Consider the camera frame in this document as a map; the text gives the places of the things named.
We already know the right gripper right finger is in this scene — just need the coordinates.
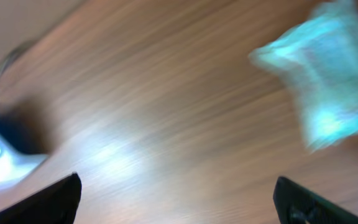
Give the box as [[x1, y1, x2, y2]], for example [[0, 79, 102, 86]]
[[273, 176, 358, 224]]

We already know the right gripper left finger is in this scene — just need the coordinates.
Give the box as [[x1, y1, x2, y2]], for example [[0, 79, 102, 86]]
[[0, 173, 82, 224]]

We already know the teal tissue pack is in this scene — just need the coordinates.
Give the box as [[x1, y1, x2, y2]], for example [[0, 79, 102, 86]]
[[249, 1, 358, 151]]

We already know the black scanner cable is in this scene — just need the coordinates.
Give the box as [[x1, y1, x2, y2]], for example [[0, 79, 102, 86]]
[[0, 39, 40, 103]]

